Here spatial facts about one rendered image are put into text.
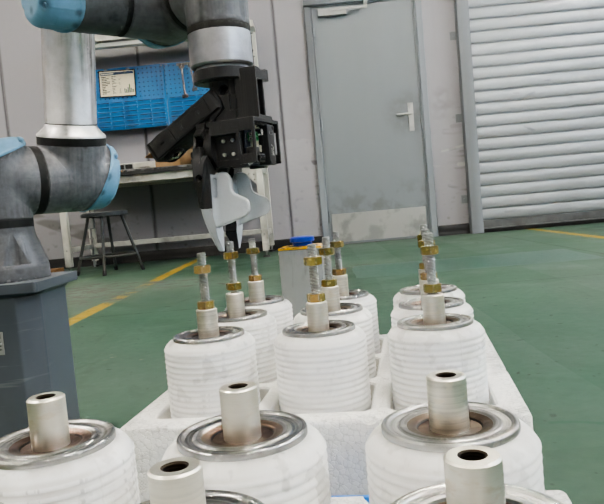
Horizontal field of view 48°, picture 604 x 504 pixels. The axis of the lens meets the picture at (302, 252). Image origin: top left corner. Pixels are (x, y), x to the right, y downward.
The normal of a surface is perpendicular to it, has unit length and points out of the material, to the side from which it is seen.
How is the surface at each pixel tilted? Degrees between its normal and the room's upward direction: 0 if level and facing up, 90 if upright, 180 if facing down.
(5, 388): 90
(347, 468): 90
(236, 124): 90
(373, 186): 90
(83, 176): 99
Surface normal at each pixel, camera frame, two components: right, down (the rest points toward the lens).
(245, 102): -0.37, 0.10
